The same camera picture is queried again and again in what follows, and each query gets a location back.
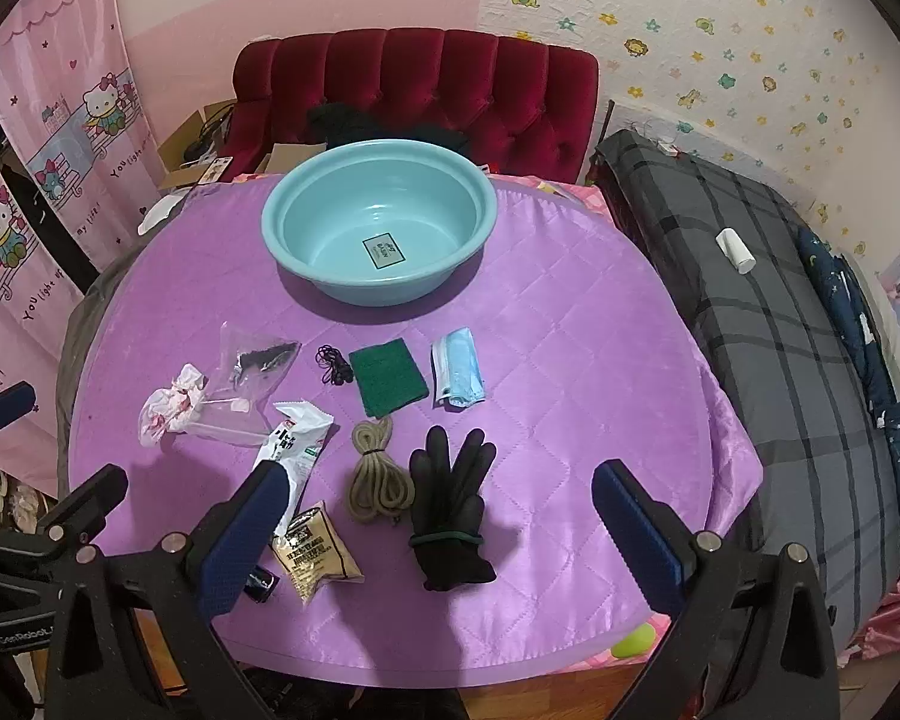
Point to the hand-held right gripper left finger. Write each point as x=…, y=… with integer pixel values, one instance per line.
x=244, y=540

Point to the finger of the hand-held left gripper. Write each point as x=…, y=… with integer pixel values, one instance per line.
x=0, y=409
x=94, y=495

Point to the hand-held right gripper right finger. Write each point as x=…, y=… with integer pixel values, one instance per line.
x=637, y=540

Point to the white pink plastic bag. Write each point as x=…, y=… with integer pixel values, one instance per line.
x=172, y=405

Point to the clear plastic bag dark contents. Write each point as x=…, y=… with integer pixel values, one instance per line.
x=259, y=364

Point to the black glove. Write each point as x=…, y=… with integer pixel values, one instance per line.
x=450, y=510

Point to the blue face mask pack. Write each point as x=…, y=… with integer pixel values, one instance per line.
x=457, y=367

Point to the teal plastic basin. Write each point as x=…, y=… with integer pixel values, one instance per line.
x=330, y=240

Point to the small black object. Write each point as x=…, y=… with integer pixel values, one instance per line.
x=261, y=586

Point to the tan printed packet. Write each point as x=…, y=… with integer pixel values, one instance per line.
x=319, y=562

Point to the yellow green tennis ball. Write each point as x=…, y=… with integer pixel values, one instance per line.
x=636, y=641

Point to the white tube packet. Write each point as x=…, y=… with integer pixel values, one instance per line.
x=300, y=435

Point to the purple quilted tablecloth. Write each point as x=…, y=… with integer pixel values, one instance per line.
x=570, y=360

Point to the green scouring pad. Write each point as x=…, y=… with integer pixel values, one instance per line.
x=388, y=379

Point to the dark plaid bed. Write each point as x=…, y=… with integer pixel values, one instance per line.
x=720, y=315

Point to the white cloth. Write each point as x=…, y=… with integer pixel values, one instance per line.
x=161, y=214

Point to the pink cartoon curtain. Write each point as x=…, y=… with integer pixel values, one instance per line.
x=60, y=127

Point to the navy star blanket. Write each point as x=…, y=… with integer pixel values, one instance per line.
x=870, y=360

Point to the white roll on bed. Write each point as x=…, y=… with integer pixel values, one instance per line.
x=735, y=249

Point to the picture card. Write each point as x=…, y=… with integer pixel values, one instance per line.
x=213, y=170

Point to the small cardboard box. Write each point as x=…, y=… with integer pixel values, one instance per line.
x=289, y=157

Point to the white charger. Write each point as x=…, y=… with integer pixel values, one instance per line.
x=667, y=144

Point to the black cloth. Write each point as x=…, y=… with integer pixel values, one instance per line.
x=345, y=120

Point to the red tufted sofa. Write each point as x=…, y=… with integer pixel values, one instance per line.
x=420, y=67

